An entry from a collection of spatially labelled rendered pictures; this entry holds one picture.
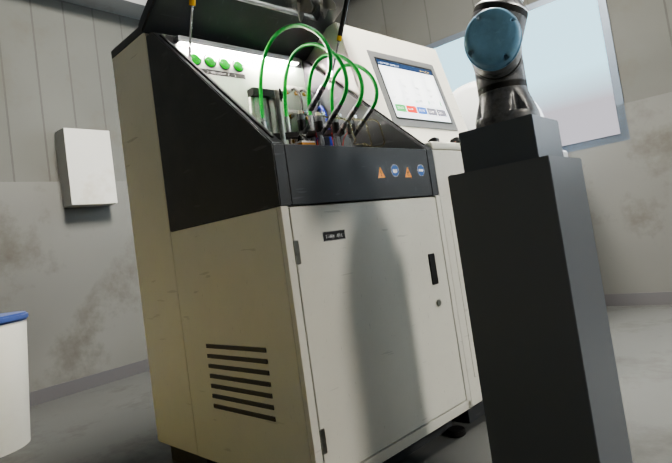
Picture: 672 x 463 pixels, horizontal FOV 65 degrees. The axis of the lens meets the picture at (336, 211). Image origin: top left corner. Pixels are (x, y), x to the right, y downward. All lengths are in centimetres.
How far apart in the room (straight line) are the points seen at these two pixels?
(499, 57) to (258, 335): 91
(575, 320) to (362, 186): 68
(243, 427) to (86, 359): 223
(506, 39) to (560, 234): 42
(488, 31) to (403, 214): 68
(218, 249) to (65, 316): 221
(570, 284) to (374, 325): 57
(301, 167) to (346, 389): 59
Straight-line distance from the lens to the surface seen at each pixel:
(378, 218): 158
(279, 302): 137
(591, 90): 400
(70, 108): 391
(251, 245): 143
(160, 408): 207
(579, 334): 123
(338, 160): 149
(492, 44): 121
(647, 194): 390
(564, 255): 120
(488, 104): 133
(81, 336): 372
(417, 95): 239
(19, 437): 281
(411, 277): 167
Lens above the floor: 68
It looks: 3 degrees up
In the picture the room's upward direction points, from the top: 8 degrees counter-clockwise
